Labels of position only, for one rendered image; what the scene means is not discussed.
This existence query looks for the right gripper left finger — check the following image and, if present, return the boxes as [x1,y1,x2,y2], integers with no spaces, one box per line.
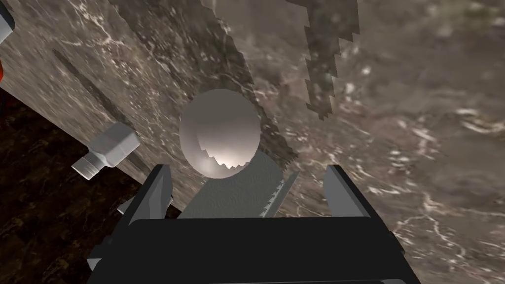
[127,164,174,226]

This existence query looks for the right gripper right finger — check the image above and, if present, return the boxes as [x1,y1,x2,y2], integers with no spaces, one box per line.
[322,164,372,218]

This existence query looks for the white square bottle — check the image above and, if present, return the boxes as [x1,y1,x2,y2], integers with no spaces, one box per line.
[71,122,141,181]

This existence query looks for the grey flat slab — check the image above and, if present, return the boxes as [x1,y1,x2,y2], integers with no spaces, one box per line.
[178,151,301,219]

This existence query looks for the grey block-shaped object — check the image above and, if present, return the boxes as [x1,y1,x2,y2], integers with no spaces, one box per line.
[0,3,16,44]

